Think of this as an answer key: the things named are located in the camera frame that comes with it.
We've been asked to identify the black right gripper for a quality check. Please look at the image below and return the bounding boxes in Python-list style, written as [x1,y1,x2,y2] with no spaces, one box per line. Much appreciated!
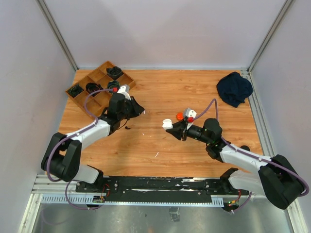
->
[166,118,211,144]

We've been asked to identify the white charging case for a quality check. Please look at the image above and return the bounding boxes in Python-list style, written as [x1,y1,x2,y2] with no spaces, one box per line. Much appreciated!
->
[162,119,173,130]

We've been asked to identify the orange earbud charging case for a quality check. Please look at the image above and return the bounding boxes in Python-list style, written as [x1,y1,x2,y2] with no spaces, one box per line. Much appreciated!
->
[176,112,184,121]

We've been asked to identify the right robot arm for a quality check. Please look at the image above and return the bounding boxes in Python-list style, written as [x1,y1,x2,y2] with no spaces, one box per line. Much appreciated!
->
[162,117,310,210]

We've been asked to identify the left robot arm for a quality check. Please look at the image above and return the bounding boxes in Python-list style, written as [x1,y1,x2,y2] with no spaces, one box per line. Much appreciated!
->
[41,94,145,192]

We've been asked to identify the black charging case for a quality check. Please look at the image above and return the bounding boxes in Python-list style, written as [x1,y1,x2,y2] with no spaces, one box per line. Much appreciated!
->
[241,145,250,151]

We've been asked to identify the black yellow rolled tie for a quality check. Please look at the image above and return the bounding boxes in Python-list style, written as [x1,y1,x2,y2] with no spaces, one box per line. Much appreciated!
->
[107,80,121,90]

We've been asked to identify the black dotted rolled tie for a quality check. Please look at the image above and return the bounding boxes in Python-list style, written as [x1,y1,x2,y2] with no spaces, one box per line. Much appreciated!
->
[106,66,123,80]

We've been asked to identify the black orange rolled tie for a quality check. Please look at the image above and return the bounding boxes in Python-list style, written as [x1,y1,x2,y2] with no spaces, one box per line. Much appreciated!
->
[86,83,102,94]

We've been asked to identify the dark green rolled tie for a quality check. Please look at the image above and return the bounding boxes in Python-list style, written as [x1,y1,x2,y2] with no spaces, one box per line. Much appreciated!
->
[67,84,83,98]

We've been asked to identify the dark blue crumpled cloth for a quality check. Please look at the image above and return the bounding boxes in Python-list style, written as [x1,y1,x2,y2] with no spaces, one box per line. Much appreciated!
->
[216,72,254,108]

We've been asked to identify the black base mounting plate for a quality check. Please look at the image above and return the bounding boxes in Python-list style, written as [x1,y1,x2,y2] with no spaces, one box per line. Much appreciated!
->
[76,176,249,204]

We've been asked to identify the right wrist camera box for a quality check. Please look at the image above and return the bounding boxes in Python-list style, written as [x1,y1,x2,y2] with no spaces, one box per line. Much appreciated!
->
[183,108,197,118]

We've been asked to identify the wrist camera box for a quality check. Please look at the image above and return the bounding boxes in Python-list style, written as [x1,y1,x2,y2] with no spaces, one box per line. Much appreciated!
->
[117,84,131,100]
[183,108,197,118]

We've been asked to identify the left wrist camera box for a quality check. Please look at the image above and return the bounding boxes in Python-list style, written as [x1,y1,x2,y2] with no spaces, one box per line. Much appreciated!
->
[117,84,131,100]

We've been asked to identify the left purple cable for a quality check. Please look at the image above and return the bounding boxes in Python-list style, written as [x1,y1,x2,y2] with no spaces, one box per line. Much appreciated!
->
[46,87,119,211]

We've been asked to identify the aluminium frame rail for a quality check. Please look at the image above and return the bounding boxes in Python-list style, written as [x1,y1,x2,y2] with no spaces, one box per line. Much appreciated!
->
[18,173,309,233]

